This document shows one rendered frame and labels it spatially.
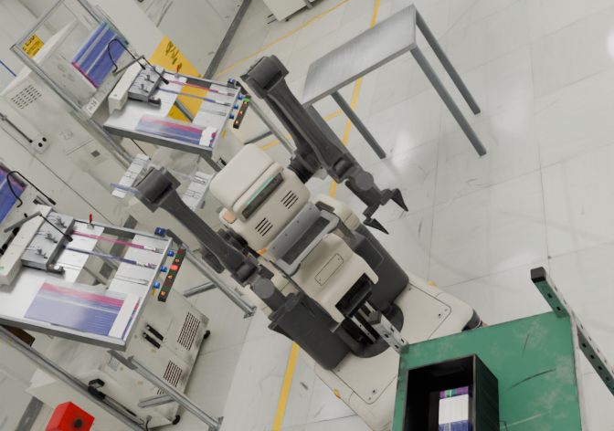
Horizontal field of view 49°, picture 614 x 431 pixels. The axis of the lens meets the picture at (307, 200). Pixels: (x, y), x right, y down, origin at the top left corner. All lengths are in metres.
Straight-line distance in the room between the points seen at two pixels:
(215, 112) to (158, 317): 1.43
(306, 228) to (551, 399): 1.05
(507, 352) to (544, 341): 0.09
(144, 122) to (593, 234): 2.74
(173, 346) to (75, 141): 1.53
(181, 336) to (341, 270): 1.82
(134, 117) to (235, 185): 2.45
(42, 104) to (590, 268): 3.29
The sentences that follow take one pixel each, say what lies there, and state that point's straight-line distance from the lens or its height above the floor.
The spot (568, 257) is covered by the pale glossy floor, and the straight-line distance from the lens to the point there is 3.07.
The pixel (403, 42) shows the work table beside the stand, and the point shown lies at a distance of 3.49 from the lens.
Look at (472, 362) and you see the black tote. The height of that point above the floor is 1.04.
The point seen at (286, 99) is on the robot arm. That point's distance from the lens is 1.89.
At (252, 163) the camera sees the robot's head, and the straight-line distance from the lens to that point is 2.11.
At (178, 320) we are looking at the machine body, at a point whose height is 0.27.
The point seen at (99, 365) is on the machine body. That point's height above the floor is 0.62.
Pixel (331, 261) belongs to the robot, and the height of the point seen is 0.86.
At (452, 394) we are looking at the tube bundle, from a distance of 1.59.
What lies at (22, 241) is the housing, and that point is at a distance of 3.74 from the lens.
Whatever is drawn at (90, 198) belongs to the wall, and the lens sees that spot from 6.10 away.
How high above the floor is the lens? 2.19
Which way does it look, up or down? 29 degrees down
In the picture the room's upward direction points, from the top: 42 degrees counter-clockwise
